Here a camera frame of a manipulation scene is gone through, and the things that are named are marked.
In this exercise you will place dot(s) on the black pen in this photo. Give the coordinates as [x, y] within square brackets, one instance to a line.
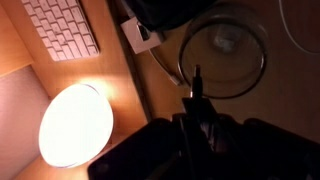
[196, 81]

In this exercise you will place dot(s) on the clear glass jar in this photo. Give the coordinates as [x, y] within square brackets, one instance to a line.
[226, 50]

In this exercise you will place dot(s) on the dark zippered pouch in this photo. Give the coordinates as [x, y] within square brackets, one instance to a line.
[166, 13]

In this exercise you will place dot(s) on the white keyboard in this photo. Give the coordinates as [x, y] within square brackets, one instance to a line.
[60, 28]

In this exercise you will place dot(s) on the round glowing disc lamp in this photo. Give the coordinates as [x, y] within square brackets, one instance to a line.
[76, 125]

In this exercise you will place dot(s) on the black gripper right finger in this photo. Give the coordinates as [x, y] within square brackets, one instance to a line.
[216, 133]

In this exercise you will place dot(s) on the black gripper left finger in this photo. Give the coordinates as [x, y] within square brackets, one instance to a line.
[191, 140]

